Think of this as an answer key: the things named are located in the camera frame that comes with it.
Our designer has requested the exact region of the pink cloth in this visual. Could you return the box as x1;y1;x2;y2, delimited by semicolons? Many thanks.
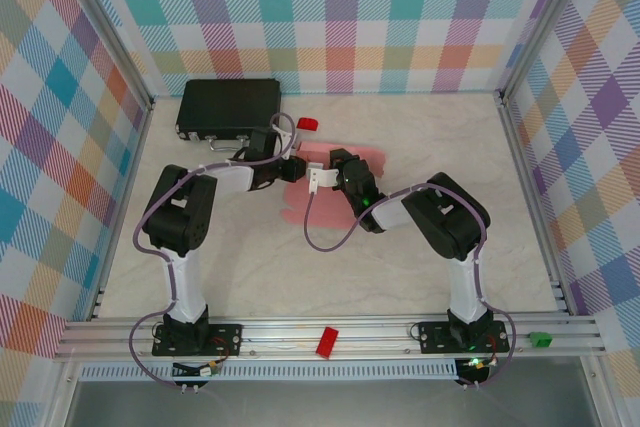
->
281;141;389;231

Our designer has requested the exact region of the black carrying case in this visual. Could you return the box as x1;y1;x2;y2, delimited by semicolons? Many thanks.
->
174;78;281;154

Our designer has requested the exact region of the red toy brick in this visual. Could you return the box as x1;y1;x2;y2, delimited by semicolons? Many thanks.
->
314;326;340;361

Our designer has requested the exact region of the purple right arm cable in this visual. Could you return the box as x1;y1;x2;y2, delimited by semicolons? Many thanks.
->
303;185;517;391

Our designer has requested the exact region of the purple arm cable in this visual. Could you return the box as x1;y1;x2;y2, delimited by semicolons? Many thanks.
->
303;185;517;391
130;112;300;393

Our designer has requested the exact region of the aluminium side rail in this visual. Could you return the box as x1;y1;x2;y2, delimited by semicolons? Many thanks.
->
88;96;155;321
494;91;572;317

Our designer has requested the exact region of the aluminium frame rail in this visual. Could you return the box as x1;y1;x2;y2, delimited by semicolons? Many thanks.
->
54;315;606;363

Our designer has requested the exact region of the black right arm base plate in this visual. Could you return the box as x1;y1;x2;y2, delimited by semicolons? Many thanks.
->
417;320;511;354

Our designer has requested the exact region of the aluminium frame post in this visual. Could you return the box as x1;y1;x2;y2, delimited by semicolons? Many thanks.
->
493;0;597;101
57;0;156;108

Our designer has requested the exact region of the white slotted cable duct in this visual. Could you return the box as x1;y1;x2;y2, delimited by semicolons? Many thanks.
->
79;359;459;381

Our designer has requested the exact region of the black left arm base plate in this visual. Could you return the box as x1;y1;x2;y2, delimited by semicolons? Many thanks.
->
152;322;244;358

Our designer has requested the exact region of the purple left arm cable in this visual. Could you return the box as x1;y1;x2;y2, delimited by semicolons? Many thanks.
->
130;112;300;393

